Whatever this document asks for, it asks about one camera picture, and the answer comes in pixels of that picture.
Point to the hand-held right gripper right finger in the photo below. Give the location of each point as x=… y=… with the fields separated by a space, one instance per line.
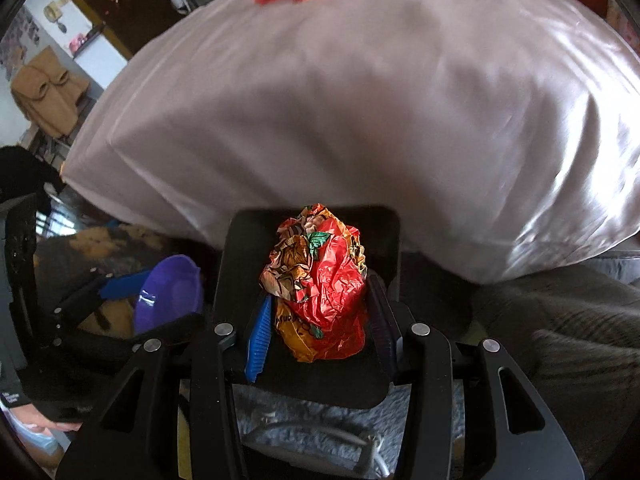
x=384 y=332

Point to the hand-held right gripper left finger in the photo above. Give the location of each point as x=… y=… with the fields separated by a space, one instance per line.
x=257 y=342

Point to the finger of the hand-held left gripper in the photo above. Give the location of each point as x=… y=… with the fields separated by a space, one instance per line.
x=125 y=286
x=165 y=330

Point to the purple plastic bowl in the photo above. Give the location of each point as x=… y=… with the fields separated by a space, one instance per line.
x=170 y=290

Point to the black square bin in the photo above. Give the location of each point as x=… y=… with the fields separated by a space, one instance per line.
x=310 y=382

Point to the red orange snack bag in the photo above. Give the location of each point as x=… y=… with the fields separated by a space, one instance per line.
x=320 y=285

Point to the person's left hand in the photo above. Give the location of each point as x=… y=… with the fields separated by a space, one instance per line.
x=45 y=422

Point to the brown mottled cloth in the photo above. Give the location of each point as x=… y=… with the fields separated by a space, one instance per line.
x=100 y=247

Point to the grey fluffy rug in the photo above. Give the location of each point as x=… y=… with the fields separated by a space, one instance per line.
x=300 y=420

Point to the black chair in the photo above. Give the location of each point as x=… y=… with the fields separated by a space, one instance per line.
x=22 y=270

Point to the black cloth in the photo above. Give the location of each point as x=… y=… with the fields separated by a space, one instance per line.
x=25 y=172

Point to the grey blanket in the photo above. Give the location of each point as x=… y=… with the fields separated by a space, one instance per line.
x=565 y=350

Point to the tan hanging coat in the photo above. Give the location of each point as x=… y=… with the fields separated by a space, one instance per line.
x=47 y=92

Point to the pink satin tablecloth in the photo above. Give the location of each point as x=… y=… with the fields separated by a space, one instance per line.
x=350 y=110

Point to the beige wall intercom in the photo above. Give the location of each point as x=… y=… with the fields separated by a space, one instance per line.
x=52 y=10

